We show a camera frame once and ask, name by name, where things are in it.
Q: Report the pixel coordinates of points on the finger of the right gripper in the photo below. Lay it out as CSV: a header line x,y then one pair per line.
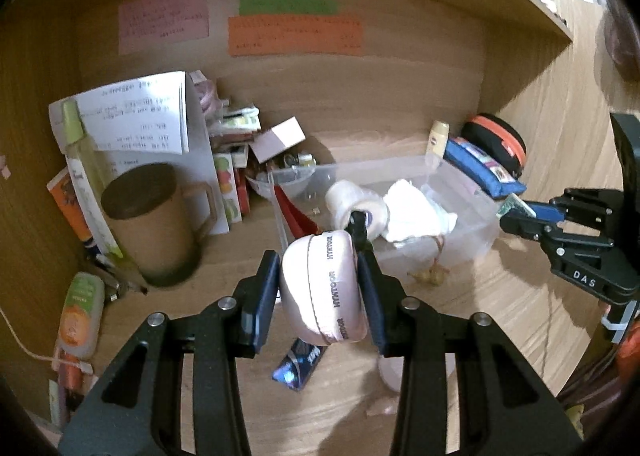
x,y
591,207
530,228

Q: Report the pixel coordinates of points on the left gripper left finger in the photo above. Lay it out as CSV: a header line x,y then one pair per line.
x,y
134,408

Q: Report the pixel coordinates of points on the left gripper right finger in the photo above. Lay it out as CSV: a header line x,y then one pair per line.
x,y
505,408

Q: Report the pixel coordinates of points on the green banknote item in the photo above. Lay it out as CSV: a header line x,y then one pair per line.
x,y
513,203

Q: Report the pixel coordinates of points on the yellow gourd charm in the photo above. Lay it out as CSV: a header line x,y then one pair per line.
x,y
435,274

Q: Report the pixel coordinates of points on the white round plastic lid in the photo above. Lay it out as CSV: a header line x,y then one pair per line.
x,y
390,370

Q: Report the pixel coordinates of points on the pink round zip case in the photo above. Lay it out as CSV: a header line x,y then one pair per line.
x,y
319,289

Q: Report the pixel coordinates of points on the red object in bin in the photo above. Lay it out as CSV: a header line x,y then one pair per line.
x,y
299,224

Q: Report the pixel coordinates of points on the blue patchwork pouch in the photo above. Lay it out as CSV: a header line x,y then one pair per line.
x,y
484,170

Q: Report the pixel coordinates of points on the black orange round case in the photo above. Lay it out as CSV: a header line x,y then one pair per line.
x,y
499,139

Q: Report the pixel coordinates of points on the orange green lotion tube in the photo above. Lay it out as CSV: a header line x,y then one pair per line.
x,y
81,316

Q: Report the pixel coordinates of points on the clear plastic storage bin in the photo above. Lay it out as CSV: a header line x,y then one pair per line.
x,y
477,224

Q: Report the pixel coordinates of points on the white crumpled cloth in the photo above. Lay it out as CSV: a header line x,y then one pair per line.
x,y
413,215

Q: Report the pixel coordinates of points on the cream small tube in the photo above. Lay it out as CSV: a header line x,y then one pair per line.
x,y
438,138

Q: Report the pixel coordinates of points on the blue foil packet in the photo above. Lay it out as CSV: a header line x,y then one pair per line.
x,y
296,368

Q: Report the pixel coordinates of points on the dark green spray bottle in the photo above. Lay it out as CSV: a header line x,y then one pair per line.
x,y
357,229

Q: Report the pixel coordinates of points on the brown mug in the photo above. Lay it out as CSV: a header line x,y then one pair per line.
x,y
146,209

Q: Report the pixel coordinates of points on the white tape roll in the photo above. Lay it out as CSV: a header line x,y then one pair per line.
x,y
344,197

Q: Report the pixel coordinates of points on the orange book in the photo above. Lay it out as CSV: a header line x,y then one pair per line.
x,y
62,191

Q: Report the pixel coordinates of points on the clear glass bowl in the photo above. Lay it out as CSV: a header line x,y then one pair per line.
x,y
293,181

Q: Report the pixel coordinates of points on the tall white green bottle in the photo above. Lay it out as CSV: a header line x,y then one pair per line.
x,y
88,176

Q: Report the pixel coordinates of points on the fruit print carton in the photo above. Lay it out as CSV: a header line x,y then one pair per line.
x,y
226,181

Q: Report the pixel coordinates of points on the small pink white box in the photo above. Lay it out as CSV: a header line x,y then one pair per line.
x,y
277,140

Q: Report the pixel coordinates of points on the orange sticky note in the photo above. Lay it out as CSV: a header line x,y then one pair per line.
x,y
286,34

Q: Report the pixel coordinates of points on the white printed receipt paper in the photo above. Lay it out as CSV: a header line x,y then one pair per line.
x,y
142,115

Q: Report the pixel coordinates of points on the green sticky note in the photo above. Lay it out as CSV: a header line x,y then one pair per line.
x,y
299,7

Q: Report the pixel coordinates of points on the pink sticky note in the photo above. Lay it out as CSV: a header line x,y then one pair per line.
x,y
143,24

